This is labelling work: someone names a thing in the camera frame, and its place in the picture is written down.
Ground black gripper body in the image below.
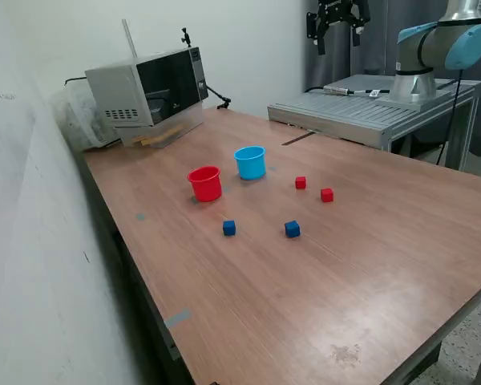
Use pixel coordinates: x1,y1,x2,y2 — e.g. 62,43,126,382
318,0,357,23

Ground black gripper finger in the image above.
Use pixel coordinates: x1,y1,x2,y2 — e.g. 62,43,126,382
351,0,370,47
306,11,326,56

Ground aluminium robot base table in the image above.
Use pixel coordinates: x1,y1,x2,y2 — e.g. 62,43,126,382
267,74,481,172

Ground silver cylindrical device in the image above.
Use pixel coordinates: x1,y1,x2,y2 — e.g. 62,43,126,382
323,83,356,96

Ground blue plastic cup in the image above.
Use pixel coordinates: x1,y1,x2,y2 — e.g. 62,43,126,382
233,145,267,180

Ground wooden sticks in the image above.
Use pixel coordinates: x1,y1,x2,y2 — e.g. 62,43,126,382
132,124,184,146

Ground red plastic cup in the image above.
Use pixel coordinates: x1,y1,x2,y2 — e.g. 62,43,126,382
187,165,223,203

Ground silver microwave oven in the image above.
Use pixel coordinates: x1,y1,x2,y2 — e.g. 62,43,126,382
84,47,209,140

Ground translucent plastic bag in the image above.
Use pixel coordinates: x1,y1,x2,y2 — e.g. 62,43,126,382
50,86,121,152

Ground long grey tape strip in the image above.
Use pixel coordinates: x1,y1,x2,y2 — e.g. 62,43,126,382
164,308,192,329

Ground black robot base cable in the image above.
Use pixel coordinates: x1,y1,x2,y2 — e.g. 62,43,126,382
436,70,465,166

